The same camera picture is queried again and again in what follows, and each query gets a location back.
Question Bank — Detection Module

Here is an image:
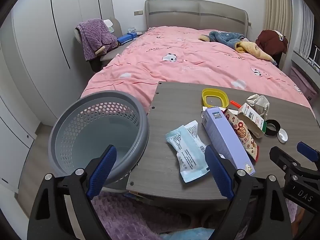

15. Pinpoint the white bottle cap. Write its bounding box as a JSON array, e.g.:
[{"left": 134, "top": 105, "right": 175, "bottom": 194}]
[{"left": 277, "top": 129, "right": 288, "bottom": 143}]

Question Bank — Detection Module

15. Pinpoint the purple cardboard box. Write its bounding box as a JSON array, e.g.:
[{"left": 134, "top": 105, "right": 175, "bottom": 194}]
[{"left": 201, "top": 106, "right": 256, "bottom": 176}]

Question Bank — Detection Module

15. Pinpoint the red printed snack bag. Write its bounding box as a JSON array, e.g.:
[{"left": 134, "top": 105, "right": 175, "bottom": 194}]
[{"left": 223, "top": 108, "right": 266, "bottom": 162}]

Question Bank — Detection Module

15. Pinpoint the purple fleece robe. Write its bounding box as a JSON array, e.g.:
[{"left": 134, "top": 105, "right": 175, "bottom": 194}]
[{"left": 76, "top": 18, "right": 118, "bottom": 61}]

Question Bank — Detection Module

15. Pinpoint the beige chair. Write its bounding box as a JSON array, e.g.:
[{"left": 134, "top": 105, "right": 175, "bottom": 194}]
[{"left": 74, "top": 17, "right": 130, "bottom": 72}]

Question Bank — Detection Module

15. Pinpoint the blue long box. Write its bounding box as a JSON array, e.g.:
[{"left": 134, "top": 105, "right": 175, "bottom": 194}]
[{"left": 117, "top": 32, "right": 137, "bottom": 46}]

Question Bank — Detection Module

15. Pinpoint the light blue cloth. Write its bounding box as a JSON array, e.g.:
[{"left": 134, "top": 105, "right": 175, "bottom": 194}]
[{"left": 160, "top": 227, "right": 215, "bottom": 240}]

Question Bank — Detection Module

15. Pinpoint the grey perforated waste basket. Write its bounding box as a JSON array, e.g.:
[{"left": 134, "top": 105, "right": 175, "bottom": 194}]
[{"left": 48, "top": 90, "right": 150, "bottom": 187}]

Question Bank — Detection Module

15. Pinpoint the white wardrobe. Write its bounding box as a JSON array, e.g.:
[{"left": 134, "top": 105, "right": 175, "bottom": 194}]
[{"left": 0, "top": 0, "right": 118, "bottom": 205}]

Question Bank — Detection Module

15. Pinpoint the blue fleece robe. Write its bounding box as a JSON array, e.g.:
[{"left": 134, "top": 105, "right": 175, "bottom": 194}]
[{"left": 199, "top": 30, "right": 245, "bottom": 43}]

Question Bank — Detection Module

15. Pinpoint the white printed plastic packet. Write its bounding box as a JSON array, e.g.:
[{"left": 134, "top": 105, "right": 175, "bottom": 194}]
[{"left": 176, "top": 120, "right": 210, "bottom": 183}]

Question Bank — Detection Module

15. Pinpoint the beige curtain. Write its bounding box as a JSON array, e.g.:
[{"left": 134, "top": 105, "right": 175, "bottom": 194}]
[{"left": 264, "top": 0, "right": 293, "bottom": 34}]

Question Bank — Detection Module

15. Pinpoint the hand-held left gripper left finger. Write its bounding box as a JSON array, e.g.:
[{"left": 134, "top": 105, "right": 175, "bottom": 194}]
[{"left": 27, "top": 144, "right": 117, "bottom": 240}]

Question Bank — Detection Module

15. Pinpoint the light blue plastic packet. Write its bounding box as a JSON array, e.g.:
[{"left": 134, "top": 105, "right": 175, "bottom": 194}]
[{"left": 165, "top": 126, "right": 200, "bottom": 155}]

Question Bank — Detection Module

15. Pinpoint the crumpled white paper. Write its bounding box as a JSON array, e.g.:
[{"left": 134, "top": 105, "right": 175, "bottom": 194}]
[{"left": 246, "top": 94, "right": 270, "bottom": 120}]

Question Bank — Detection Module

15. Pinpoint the white small cushion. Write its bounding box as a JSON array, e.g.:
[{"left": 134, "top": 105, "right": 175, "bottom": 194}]
[{"left": 102, "top": 19, "right": 115, "bottom": 33}]

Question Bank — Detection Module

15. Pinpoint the white wire rack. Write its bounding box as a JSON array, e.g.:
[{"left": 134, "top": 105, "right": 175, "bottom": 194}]
[{"left": 309, "top": 55, "right": 320, "bottom": 73}]

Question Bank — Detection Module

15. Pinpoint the black ring band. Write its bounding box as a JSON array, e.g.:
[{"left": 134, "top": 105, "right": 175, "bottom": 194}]
[{"left": 265, "top": 120, "right": 281, "bottom": 136}]

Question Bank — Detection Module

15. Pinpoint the purple shaggy rug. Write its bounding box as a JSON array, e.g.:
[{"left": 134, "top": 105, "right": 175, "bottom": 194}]
[{"left": 91, "top": 191, "right": 218, "bottom": 240}]

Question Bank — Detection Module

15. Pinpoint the dark red jacket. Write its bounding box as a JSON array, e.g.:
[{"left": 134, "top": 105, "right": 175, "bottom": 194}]
[{"left": 255, "top": 29, "right": 288, "bottom": 55}]

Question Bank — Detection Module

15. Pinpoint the bed with pink duvet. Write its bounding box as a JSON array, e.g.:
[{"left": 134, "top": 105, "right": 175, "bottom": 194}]
[{"left": 80, "top": 26, "right": 313, "bottom": 110}]

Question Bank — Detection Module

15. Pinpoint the white and green box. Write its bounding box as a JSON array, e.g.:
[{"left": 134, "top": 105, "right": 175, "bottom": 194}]
[{"left": 236, "top": 102, "right": 267, "bottom": 133}]

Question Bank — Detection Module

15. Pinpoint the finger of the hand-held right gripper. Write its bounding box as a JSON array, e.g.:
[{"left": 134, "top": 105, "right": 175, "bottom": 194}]
[
  {"left": 269, "top": 146, "right": 304, "bottom": 178},
  {"left": 297, "top": 142, "right": 320, "bottom": 172}
]

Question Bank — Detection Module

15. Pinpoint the grey upholstered headboard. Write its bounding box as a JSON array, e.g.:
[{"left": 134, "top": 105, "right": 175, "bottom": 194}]
[{"left": 144, "top": 0, "right": 250, "bottom": 37}]

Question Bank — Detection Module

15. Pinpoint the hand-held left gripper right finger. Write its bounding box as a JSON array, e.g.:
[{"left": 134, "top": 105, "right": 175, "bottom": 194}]
[{"left": 204, "top": 144, "right": 293, "bottom": 240}]

